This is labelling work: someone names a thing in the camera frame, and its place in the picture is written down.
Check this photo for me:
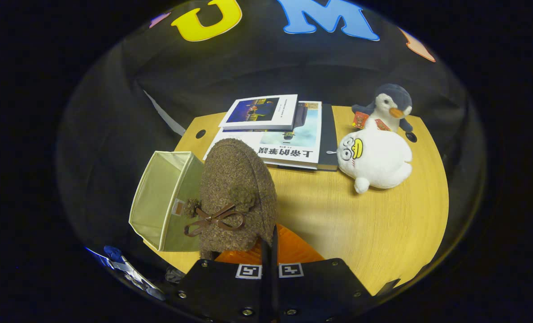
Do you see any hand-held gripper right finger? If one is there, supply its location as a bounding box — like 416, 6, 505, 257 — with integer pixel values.
271, 224, 379, 323

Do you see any white book with blue picture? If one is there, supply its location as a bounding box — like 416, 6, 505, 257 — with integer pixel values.
218, 94, 299, 131

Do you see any dark hardcover book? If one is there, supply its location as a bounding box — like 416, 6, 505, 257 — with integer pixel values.
316, 103, 339, 172

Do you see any white book with sky picture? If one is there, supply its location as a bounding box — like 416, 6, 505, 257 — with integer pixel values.
255, 101, 323, 171

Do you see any grey penguin plush toy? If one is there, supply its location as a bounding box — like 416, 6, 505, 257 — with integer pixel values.
351, 83, 414, 134

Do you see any pale green fabric storage box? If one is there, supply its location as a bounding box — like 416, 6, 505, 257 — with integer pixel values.
129, 151, 205, 252

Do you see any white duck plush toy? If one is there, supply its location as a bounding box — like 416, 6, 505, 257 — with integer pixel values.
337, 118, 413, 194

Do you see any brown fuzzy shoe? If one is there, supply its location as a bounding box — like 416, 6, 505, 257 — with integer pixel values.
184, 138, 278, 262

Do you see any blue cloth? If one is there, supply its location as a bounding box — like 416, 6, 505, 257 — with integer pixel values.
104, 245, 124, 264

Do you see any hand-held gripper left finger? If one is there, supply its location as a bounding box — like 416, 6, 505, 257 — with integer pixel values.
167, 238, 274, 323

